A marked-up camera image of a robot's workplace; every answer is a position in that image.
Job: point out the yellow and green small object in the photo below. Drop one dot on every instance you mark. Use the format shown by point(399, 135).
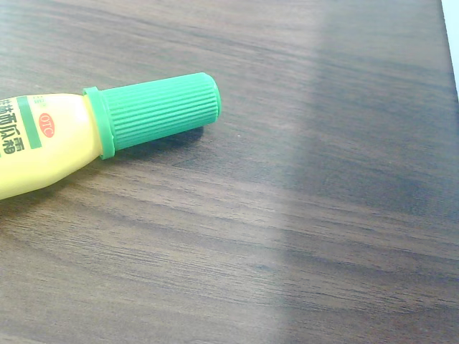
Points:
point(71, 143)

